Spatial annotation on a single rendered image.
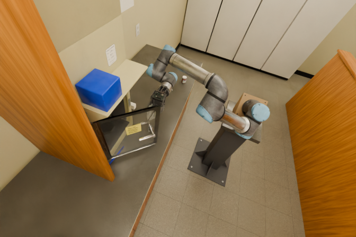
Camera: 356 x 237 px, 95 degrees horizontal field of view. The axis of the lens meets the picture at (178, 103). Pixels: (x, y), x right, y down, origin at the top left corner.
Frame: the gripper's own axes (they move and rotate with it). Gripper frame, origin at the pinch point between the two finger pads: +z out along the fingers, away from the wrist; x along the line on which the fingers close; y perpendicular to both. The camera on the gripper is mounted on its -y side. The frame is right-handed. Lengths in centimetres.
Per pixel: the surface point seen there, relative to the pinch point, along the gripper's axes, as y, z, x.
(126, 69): 22.9, -5.1, -14.2
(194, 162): -127, -43, 44
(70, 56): 40.1, 15.5, -18.5
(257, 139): -34, -38, 75
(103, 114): 22.6, 19.6, -8.7
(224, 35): -74, -291, 28
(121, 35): 35.4, -10.3, -18.4
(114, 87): 30.4, 12.6, -7.7
